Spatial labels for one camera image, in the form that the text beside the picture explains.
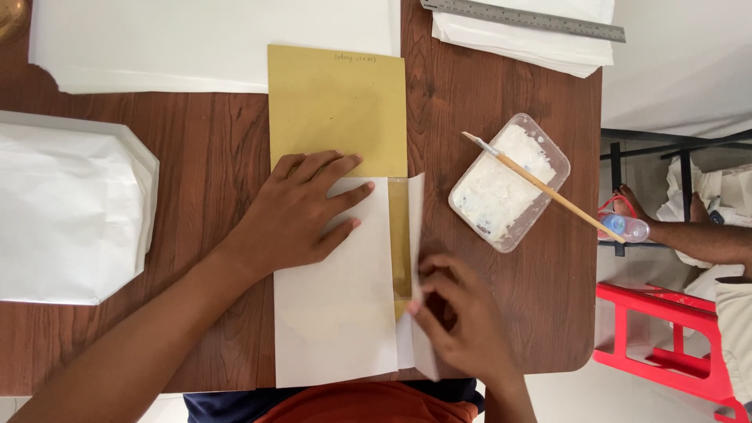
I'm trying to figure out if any person's right hand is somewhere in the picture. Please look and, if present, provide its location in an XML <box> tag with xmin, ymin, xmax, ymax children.
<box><xmin>407</xmin><ymin>254</ymin><xmax>525</xmax><ymax>390</ymax></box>

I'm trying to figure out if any person's left hand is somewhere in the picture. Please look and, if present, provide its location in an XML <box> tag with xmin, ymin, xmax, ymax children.
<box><xmin>232</xmin><ymin>150</ymin><xmax>376</xmax><ymax>278</ymax></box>

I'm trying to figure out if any yellow cardboard template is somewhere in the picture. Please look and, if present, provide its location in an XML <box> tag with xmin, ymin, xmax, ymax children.
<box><xmin>268</xmin><ymin>45</ymin><xmax>412</xmax><ymax>321</ymax></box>

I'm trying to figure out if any clear plastic glue container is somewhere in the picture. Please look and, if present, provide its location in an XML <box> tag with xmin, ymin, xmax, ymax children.
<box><xmin>448</xmin><ymin>113</ymin><xmax>572</xmax><ymax>254</ymax></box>

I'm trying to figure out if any person's orange shirt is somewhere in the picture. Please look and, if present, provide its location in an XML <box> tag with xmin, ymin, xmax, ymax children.
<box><xmin>251</xmin><ymin>381</ymin><xmax>480</xmax><ymax>423</ymax></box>

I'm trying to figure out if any red sandal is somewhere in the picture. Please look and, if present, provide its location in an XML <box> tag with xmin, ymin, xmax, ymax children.
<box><xmin>597</xmin><ymin>195</ymin><xmax>640</xmax><ymax>219</ymax></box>

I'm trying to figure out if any clear plastic water bottle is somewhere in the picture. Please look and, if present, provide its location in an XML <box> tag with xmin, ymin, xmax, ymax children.
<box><xmin>597</xmin><ymin>211</ymin><xmax>651</xmax><ymax>244</ymax></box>

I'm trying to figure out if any red plastic stool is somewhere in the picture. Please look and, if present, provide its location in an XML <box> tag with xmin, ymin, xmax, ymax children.
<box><xmin>591</xmin><ymin>281</ymin><xmax>750</xmax><ymax>423</ymax></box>

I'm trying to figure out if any stack of white paper sheets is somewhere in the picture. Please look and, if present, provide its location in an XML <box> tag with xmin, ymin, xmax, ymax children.
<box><xmin>431</xmin><ymin>0</ymin><xmax>616</xmax><ymax>80</ymax></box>

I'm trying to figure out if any steel ruler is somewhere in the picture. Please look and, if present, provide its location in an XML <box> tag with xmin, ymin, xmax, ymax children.
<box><xmin>421</xmin><ymin>0</ymin><xmax>627</xmax><ymax>43</ymax></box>

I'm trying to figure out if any large white paper sheet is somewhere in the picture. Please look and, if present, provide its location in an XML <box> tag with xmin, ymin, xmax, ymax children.
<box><xmin>28</xmin><ymin>0</ymin><xmax>403</xmax><ymax>95</ymax></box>

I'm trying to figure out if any white table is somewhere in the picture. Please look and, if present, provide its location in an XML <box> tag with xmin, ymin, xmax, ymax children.
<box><xmin>600</xmin><ymin>0</ymin><xmax>752</xmax><ymax>141</ymax></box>

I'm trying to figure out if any stack of white paper bags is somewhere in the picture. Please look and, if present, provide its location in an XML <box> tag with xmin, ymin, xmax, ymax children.
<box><xmin>0</xmin><ymin>110</ymin><xmax>161</xmax><ymax>306</ymax></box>

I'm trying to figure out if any wooden handled glue brush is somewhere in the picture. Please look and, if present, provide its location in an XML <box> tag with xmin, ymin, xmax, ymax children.
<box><xmin>461</xmin><ymin>131</ymin><xmax>627</xmax><ymax>244</ymax></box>

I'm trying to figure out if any black metal table frame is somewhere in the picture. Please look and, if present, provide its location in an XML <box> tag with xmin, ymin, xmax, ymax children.
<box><xmin>600</xmin><ymin>127</ymin><xmax>752</xmax><ymax>257</ymax></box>

